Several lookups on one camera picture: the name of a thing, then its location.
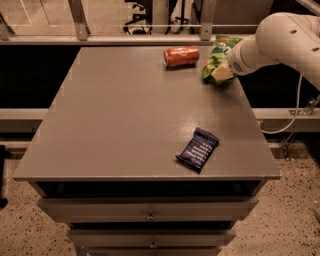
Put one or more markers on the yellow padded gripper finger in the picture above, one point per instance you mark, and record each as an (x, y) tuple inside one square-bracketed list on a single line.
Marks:
[(222, 73)]

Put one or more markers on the green rice chip bag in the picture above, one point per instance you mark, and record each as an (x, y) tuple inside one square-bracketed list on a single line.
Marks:
[(223, 44)]

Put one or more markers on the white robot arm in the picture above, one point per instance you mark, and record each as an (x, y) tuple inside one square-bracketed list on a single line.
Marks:
[(281, 38)]

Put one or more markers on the orange soda can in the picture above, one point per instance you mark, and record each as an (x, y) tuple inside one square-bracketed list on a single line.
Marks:
[(181, 56)]

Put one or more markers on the dark blue snack bar wrapper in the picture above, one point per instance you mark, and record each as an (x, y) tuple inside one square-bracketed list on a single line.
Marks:
[(198, 150)]

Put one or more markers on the black office chair base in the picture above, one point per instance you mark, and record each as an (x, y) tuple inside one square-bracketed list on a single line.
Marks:
[(160, 17)]

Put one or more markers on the grey drawer cabinet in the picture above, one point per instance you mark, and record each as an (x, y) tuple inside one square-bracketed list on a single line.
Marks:
[(115, 128)]

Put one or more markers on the metal guard railing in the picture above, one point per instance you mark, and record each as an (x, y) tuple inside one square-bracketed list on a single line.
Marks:
[(100, 22)]

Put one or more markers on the upper grey drawer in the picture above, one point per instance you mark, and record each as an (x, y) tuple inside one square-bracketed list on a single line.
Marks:
[(94, 210)]

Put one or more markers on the grey drawer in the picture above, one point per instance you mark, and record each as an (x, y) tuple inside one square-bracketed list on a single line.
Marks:
[(143, 238), (94, 210)]

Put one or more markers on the metal upper drawer knob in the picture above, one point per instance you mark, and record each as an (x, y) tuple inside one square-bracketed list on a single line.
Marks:
[(150, 217)]

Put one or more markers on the metal drawer knob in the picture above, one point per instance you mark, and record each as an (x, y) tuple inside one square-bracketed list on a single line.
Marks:
[(153, 245), (150, 217)]

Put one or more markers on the metal lower drawer knob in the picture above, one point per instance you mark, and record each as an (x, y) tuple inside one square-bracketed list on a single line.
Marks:
[(153, 245)]

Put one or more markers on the lower grey drawer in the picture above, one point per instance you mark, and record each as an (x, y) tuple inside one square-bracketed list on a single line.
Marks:
[(143, 238)]

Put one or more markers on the black object at left edge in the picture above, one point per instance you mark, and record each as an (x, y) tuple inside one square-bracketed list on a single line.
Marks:
[(4, 154)]

